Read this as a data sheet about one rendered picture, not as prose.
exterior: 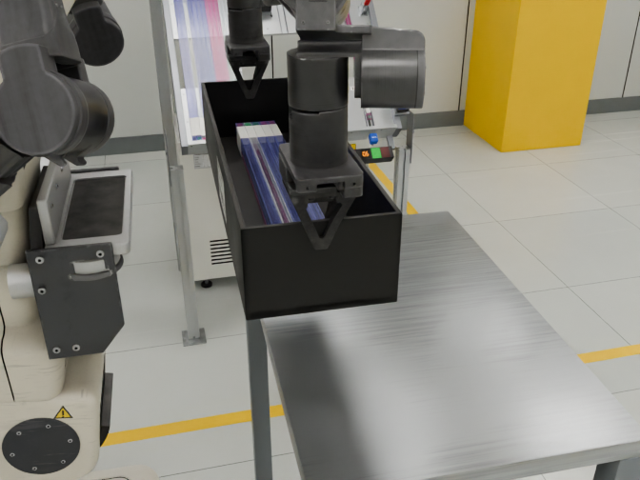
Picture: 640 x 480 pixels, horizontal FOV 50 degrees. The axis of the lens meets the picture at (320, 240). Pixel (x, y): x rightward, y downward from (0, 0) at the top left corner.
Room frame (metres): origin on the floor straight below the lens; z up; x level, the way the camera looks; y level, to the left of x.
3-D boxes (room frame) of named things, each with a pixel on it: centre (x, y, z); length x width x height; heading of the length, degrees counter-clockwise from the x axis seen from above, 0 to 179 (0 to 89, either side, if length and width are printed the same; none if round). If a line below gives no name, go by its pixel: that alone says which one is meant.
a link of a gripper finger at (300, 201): (0.65, 0.00, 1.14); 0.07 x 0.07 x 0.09; 13
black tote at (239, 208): (0.92, 0.06, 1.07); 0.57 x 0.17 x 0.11; 13
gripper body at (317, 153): (0.64, 0.00, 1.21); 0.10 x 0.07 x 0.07; 13
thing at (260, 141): (0.92, 0.06, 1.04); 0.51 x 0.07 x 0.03; 13
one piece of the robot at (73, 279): (0.86, 0.34, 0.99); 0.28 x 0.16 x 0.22; 13
